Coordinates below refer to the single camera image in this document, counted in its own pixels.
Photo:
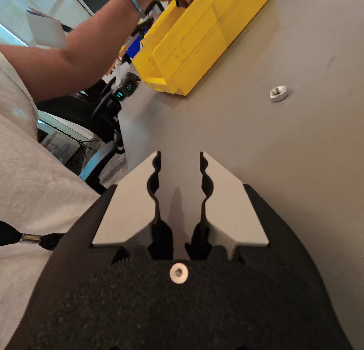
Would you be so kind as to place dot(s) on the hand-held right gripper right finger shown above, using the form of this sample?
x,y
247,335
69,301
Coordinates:
x,y
230,213

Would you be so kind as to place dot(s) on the grey desk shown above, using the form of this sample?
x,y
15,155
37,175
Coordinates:
x,y
270,170

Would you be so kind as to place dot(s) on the silver hex nut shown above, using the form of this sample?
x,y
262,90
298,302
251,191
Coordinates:
x,y
278,93

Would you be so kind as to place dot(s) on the black device with green display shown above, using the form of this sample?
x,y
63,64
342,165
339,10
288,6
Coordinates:
x,y
119,94
130,85

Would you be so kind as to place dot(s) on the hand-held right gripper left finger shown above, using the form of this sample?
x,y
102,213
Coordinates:
x,y
128,213

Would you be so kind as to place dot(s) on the yellow plastic bin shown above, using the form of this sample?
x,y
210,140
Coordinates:
x,y
193,42

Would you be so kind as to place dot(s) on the blue plastic bin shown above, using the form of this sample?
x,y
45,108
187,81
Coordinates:
x,y
135,45

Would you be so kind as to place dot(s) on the person's left forearm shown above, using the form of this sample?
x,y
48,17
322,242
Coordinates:
x,y
74,54

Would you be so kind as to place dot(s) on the black office chair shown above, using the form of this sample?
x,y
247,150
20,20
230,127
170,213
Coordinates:
x,y
79,114

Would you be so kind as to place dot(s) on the person's light grey shirt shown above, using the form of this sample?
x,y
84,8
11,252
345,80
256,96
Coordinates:
x,y
28,185

